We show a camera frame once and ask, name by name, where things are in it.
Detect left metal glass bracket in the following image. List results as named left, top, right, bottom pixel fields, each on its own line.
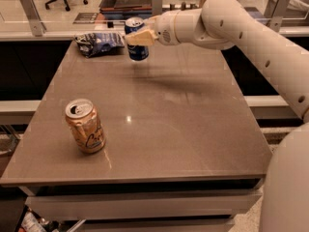
left=19, top=0, right=45, bottom=37

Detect middle metal glass bracket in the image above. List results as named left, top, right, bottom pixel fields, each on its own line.
left=152, top=0, right=162, bottom=16

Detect dark tray with orange lid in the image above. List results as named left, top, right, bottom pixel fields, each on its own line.
left=99, top=0, right=152, bottom=19

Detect metal glass bracket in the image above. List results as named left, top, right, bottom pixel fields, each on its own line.
left=267, top=0, right=290, bottom=32
left=19, top=0, right=45, bottom=37
left=152, top=0, right=162, bottom=16

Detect right metal glass bracket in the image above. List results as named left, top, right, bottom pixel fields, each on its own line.
left=267, top=0, right=290, bottom=32

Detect blue chip bag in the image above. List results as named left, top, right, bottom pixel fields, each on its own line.
left=74, top=33, right=125, bottom=58

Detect blue pepsi can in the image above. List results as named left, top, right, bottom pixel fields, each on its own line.
left=125, top=16, right=149, bottom=61

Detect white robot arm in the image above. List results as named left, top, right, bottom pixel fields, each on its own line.
left=125, top=0, right=309, bottom=232

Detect grey cabinet drawer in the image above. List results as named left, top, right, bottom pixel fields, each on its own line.
left=26, top=189, right=262, bottom=220

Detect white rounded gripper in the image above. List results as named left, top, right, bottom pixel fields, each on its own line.
left=125, top=11, right=179, bottom=46

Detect dented orange soda can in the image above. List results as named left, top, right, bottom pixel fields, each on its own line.
left=65, top=99, right=106, bottom=154

